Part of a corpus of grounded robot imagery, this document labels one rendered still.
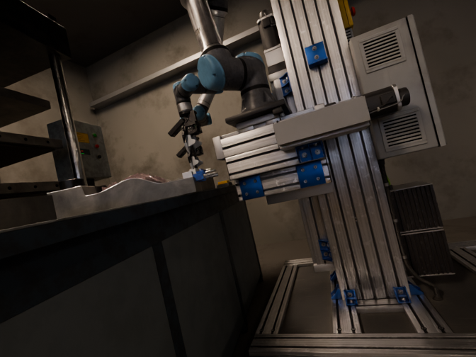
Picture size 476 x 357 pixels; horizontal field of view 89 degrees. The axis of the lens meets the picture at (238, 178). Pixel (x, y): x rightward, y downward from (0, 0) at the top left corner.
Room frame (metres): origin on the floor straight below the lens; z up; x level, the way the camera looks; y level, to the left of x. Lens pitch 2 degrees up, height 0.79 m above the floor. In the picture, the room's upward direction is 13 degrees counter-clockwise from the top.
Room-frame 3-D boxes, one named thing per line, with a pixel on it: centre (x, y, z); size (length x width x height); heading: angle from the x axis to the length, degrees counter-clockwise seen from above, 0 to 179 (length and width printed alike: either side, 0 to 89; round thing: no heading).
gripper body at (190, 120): (1.23, 0.18, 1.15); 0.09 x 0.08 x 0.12; 77
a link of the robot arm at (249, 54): (0.95, -0.14, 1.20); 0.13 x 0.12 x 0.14; 121
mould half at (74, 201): (0.98, 0.41, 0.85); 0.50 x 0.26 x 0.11; 94
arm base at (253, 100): (0.95, -0.14, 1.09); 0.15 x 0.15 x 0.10
